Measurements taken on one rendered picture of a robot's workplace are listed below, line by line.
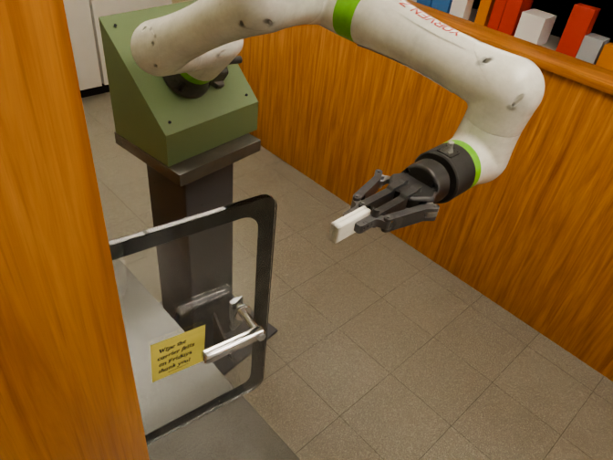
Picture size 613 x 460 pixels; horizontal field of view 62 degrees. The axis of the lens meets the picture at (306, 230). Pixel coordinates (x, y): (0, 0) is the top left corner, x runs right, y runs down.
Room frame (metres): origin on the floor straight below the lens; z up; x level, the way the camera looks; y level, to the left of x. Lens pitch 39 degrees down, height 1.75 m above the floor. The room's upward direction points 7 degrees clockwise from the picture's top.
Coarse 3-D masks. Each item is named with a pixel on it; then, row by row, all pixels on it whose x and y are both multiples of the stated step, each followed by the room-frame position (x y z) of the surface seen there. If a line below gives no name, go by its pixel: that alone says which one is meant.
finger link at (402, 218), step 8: (408, 208) 0.62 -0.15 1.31; (416, 208) 0.63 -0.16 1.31; (424, 208) 0.63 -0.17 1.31; (432, 208) 0.63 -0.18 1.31; (384, 216) 0.60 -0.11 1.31; (392, 216) 0.60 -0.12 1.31; (400, 216) 0.60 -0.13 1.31; (408, 216) 0.61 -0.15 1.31; (416, 216) 0.62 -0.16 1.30; (424, 216) 0.63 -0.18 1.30; (392, 224) 0.60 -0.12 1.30; (400, 224) 0.60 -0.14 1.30; (408, 224) 0.61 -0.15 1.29; (384, 232) 0.59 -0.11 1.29
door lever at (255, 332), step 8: (240, 312) 0.48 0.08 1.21; (248, 312) 0.48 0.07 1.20; (248, 320) 0.46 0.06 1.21; (256, 328) 0.45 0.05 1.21; (240, 336) 0.43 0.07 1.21; (248, 336) 0.44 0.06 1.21; (256, 336) 0.44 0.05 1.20; (264, 336) 0.44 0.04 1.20; (216, 344) 0.42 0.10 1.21; (224, 344) 0.42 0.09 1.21; (232, 344) 0.42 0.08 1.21; (240, 344) 0.42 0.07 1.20; (248, 344) 0.43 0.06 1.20; (208, 352) 0.40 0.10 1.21; (216, 352) 0.40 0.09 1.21; (224, 352) 0.41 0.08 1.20; (208, 360) 0.39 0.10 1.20
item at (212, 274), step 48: (144, 240) 0.40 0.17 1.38; (192, 240) 0.44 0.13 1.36; (240, 240) 0.48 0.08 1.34; (144, 288) 0.40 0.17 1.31; (192, 288) 0.44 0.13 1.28; (240, 288) 0.48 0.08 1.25; (144, 336) 0.39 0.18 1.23; (144, 384) 0.39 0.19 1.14; (192, 384) 0.43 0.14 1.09; (240, 384) 0.48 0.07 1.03; (144, 432) 0.38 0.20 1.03
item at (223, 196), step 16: (160, 176) 1.34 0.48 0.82; (208, 176) 1.34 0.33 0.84; (224, 176) 1.39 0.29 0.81; (160, 192) 1.34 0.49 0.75; (176, 192) 1.29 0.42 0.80; (192, 192) 1.29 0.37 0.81; (208, 192) 1.33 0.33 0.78; (224, 192) 1.39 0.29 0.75; (160, 208) 1.35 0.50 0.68; (176, 208) 1.29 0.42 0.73; (192, 208) 1.28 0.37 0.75; (208, 208) 1.33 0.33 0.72; (160, 224) 1.35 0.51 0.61
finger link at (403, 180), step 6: (402, 180) 0.69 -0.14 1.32; (408, 180) 0.69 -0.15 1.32; (390, 186) 0.67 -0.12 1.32; (396, 186) 0.67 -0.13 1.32; (384, 192) 0.66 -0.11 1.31; (390, 192) 0.66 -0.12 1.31; (366, 198) 0.64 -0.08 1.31; (372, 198) 0.64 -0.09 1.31; (378, 198) 0.64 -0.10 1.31; (384, 198) 0.65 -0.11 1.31; (390, 198) 0.66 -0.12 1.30; (360, 204) 0.62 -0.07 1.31; (366, 204) 0.62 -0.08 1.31; (372, 204) 0.63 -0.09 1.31; (378, 204) 0.64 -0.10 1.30
